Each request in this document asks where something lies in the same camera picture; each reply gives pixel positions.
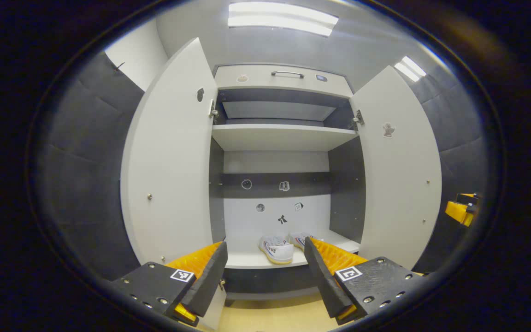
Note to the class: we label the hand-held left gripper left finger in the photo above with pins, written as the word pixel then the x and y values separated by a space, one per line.
pixel 210 276

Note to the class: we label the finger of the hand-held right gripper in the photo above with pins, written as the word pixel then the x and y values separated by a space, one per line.
pixel 458 213
pixel 469 198

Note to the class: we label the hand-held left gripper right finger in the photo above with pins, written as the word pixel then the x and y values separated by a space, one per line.
pixel 324 281

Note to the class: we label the white shoe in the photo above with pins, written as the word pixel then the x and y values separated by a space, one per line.
pixel 278 249
pixel 300 240

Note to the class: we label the grey shoe cabinet door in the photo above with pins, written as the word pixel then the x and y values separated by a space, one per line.
pixel 399 184
pixel 173 161

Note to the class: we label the grey shoe cabinet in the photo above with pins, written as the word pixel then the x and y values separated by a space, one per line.
pixel 279 136

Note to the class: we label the grey cabinet drawer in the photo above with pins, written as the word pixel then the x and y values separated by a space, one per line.
pixel 265 80

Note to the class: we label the small ceiling light panel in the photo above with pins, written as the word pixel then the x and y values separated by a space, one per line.
pixel 410 68

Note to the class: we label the black backdrop cloth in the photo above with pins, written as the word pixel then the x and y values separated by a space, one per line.
pixel 85 161

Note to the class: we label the large ceiling light panel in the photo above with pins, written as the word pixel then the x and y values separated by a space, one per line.
pixel 284 18

